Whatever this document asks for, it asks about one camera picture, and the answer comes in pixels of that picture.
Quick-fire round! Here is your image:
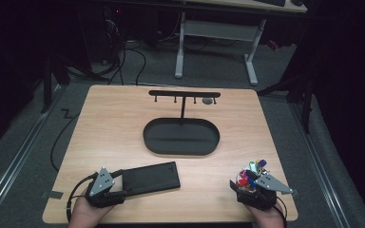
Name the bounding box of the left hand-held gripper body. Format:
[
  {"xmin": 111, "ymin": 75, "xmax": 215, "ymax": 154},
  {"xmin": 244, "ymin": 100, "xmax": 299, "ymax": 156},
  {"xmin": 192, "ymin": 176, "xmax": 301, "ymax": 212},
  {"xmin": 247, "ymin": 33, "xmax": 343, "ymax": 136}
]
[{"xmin": 85, "ymin": 166, "xmax": 117, "ymax": 209}]

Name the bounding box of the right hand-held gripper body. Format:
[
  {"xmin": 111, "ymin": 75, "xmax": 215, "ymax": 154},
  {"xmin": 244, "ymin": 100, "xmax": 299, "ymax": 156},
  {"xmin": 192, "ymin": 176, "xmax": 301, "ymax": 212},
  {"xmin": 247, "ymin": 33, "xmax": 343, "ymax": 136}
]
[{"xmin": 237, "ymin": 173, "xmax": 294, "ymax": 211}]

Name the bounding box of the ring of colourful keys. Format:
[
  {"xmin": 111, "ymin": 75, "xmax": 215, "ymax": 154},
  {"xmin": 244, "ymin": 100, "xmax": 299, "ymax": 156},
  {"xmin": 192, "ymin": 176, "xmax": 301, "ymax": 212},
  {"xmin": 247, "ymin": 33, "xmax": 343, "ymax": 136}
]
[{"xmin": 237, "ymin": 159, "xmax": 269, "ymax": 193}]

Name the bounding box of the black key rack with tray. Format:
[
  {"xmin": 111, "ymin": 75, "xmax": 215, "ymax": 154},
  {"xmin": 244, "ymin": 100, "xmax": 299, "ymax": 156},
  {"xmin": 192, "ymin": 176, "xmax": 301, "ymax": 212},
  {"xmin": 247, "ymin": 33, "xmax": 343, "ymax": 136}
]
[{"xmin": 143, "ymin": 89, "xmax": 221, "ymax": 157}]

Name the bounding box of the person's right hand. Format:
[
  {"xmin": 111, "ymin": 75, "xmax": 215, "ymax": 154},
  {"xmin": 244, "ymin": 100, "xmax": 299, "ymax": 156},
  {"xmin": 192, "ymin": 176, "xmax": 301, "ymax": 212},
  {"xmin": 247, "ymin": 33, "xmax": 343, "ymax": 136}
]
[{"xmin": 245, "ymin": 203, "xmax": 286, "ymax": 228}]

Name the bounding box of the person's left hand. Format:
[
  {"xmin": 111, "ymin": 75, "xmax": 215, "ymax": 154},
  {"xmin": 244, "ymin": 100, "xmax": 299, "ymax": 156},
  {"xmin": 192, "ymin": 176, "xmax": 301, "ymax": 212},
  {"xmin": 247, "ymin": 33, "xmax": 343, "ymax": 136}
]
[{"xmin": 67, "ymin": 198, "xmax": 115, "ymax": 228}]

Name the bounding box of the grey tape strip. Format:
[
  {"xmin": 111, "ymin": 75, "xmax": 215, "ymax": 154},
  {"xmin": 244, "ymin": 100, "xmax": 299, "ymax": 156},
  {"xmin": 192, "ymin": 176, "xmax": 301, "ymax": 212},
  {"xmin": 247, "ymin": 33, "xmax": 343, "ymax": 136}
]
[{"xmin": 40, "ymin": 190, "xmax": 64, "ymax": 200}]

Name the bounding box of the black metal stand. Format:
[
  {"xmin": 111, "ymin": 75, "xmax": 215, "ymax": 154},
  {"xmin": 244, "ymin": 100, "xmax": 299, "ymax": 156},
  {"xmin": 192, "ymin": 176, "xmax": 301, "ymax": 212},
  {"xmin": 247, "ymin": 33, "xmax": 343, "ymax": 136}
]
[
  {"xmin": 256, "ymin": 70, "xmax": 317, "ymax": 135},
  {"xmin": 40, "ymin": 55, "xmax": 72, "ymax": 114}
]

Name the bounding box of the black computer tower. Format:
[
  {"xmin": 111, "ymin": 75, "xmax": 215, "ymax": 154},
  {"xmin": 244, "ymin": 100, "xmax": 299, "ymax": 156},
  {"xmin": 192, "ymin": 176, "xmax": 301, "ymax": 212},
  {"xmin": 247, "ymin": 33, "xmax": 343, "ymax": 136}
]
[{"xmin": 103, "ymin": 5, "xmax": 126, "ymax": 66}]

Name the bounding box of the black keyboard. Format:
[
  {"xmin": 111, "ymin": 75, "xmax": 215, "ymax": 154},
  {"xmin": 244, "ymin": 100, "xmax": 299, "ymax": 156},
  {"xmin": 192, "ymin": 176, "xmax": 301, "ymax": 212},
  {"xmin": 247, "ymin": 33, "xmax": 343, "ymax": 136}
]
[{"xmin": 256, "ymin": 0, "xmax": 287, "ymax": 8}]

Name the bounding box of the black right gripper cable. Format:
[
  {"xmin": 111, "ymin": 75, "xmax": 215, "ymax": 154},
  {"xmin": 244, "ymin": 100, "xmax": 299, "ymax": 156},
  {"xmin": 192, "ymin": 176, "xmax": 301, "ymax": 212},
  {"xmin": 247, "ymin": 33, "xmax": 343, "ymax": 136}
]
[{"xmin": 275, "ymin": 195, "xmax": 289, "ymax": 228}]

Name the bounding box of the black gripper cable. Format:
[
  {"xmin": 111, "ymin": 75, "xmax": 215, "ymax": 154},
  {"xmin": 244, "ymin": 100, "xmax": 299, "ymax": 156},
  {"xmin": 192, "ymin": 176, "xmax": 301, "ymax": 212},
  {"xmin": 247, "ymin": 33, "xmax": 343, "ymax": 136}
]
[
  {"xmin": 275, "ymin": 195, "xmax": 289, "ymax": 228},
  {"xmin": 65, "ymin": 172, "xmax": 99, "ymax": 223}
]

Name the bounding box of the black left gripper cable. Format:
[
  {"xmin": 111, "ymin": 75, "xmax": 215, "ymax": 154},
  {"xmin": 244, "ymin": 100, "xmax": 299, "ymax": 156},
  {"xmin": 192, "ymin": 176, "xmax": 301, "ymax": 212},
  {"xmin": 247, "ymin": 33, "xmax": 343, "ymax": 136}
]
[{"xmin": 65, "ymin": 172, "xmax": 99, "ymax": 223}]

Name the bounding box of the black floor cable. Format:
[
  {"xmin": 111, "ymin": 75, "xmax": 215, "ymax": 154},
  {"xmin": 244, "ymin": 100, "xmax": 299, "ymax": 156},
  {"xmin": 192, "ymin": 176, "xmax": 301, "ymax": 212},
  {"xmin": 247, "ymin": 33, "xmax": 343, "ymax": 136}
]
[{"xmin": 49, "ymin": 108, "xmax": 81, "ymax": 173}]

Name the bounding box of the metal floor rail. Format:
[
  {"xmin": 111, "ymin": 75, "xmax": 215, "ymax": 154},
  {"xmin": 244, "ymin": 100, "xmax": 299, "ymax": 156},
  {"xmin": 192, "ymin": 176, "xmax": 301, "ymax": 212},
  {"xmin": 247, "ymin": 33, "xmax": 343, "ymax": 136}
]
[
  {"xmin": 288, "ymin": 101, "xmax": 353, "ymax": 228},
  {"xmin": 0, "ymin": 84, "xmax": 68, "ymax": 222}
]

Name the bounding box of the bundle of black cables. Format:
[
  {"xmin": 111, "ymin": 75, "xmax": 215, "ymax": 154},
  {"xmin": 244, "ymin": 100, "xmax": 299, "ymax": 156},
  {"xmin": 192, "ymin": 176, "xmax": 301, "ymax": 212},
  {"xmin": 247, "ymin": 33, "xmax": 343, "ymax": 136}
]
[{"xmin": 66, "ymin": 39, "xmax": 147, "ymax": 86}]

